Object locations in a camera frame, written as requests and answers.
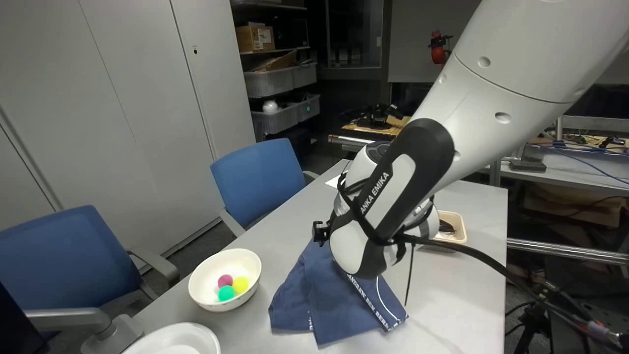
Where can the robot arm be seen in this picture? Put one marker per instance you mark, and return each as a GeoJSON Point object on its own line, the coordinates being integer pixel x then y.
{"type": "Point", "coordinates": [511, 83]}

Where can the blue t-shirt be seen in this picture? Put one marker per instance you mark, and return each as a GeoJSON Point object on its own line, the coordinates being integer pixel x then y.
{"type": "Point", "coordinates": [329, 295]}

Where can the white paper sheet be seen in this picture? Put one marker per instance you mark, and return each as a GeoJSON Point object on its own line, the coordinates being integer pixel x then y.
{"type": "Point", "coordinates": [335, 182]}

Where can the blue office chair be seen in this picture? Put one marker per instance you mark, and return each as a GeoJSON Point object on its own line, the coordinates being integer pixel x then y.
{"type": "Point", "coordinates": [258, 179]}
{"type": "Point", "coordinates": [64, 255]}

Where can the row of white baskets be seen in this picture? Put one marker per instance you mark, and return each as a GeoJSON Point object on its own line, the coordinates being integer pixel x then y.
{"type": "Point", "coordinates": [270, 82]}
{"type": "Point", "coordinates": [280, 119]}

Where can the wooden board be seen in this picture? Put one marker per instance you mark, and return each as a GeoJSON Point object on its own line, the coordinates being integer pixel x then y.
{"type": "Point", "coordinates": [366, 132]}

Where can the black device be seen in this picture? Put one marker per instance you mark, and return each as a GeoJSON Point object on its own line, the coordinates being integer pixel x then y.
{"type": "Point", "coordinates": [378, 117]}

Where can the shelf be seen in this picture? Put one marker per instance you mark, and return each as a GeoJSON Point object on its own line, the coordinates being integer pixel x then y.
{"type": "Point", "coordinates": [275, 54]}

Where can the yellow ball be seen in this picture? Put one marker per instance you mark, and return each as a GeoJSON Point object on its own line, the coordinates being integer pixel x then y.
{"type": "Point", "coordinates": [241, 285]}

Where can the pink ball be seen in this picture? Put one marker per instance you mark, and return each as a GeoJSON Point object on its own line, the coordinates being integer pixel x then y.
{"type": "Point", "coordinates": [225, 280]}

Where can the dark item in tray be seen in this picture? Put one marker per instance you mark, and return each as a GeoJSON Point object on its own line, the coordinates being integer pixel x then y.
{"type": "Point", "coordinates": [447, 226]}

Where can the green ball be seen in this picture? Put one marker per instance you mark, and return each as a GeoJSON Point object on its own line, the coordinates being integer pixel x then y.
{"type": "Point", "coordinates": [226, 294]}

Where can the cardboard box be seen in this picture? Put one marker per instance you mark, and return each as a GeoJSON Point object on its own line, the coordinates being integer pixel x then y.
{"type": "Point", "coordinates": [254, 38]}

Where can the white bowl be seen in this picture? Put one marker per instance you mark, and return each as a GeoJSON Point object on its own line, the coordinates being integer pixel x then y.
{"type": "Point", "coordinates": [206, 287]}

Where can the beige tray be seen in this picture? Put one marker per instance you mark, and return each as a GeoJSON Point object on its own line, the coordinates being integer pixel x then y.
{"type": "Point", "coordinates": [461, 231]}

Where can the red and black object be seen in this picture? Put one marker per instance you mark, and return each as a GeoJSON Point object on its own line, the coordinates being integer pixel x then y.
{"type": "Point", "coordinates": [439, 51]}

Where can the white cabinet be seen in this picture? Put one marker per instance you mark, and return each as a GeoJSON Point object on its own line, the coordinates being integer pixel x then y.
{"type": "Point", "coordinates": [113, 108]}

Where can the black flat block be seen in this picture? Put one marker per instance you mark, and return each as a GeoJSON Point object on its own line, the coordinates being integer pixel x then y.
{"type": "Point", "coordinates": [528, 165]}

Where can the white plate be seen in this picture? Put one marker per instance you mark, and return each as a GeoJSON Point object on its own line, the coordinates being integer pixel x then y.
{"type": "Point", "coordinates": [172, 340]}

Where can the grey workbench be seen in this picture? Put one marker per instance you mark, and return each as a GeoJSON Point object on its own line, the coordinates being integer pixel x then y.
{"type": "Point", "coordinates": [575, 174]}

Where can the stand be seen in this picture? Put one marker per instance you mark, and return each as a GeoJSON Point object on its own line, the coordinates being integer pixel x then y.
{"type": "Point", "coordinates": [533, 324]}

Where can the aluminium rail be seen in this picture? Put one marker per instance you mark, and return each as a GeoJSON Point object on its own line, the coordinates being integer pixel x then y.
{"type": "Point", "coordinates": [565, 250]}

